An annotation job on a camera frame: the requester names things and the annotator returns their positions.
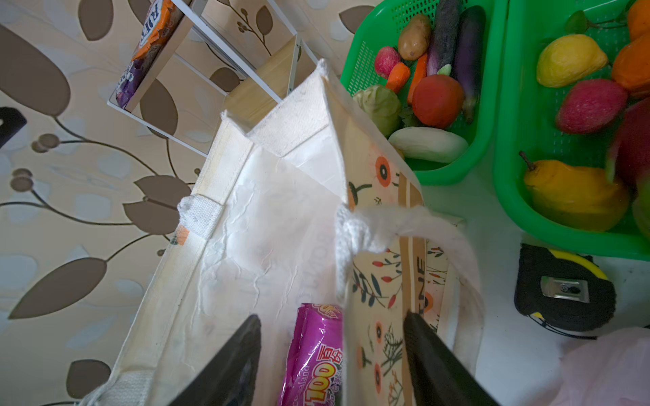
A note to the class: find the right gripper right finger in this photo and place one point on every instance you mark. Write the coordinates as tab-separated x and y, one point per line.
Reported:
437	376

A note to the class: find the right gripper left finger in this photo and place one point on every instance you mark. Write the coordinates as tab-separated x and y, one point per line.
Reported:
230	377

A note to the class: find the magenta snack bag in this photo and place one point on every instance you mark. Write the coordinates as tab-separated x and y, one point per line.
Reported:
313	374

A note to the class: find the pink plastic grocery bag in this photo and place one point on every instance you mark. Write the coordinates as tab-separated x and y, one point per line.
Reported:
612	370

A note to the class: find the cream canvas tote bag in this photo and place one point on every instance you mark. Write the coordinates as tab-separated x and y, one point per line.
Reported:
310	206

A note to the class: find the black yellow tape measure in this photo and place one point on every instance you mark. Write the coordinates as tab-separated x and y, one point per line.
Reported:
564	293

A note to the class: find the yellow pear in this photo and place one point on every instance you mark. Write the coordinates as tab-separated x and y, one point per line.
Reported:
576	197

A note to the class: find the white radish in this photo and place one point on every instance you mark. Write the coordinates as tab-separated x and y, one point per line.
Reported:
429	144

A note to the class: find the right green fruit basket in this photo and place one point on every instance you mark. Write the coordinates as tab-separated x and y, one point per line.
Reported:
527	123

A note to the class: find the green cabbage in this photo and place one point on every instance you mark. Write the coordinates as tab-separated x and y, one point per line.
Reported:
382	106

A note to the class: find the red tomato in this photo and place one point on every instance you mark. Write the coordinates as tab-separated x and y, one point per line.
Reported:
437	101

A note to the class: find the pink dragon fruit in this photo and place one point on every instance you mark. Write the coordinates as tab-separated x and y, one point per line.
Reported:
628	154

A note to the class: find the purple eggplant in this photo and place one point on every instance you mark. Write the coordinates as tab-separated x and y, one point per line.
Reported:
467	65

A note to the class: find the white wooden shelf rack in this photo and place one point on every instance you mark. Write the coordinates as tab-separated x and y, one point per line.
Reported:
244	56

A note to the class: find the brown potato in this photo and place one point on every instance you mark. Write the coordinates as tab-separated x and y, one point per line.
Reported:
415	37

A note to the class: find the yellow lemon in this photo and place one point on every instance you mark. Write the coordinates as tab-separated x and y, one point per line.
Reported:
569	59

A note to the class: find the left green vegetable basket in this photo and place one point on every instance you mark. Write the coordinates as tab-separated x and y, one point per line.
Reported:
381	28

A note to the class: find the orange fruit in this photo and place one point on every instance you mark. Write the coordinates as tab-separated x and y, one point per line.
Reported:
631	67

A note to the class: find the purple Fox's candy bag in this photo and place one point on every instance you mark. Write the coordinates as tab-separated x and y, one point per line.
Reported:
162	19

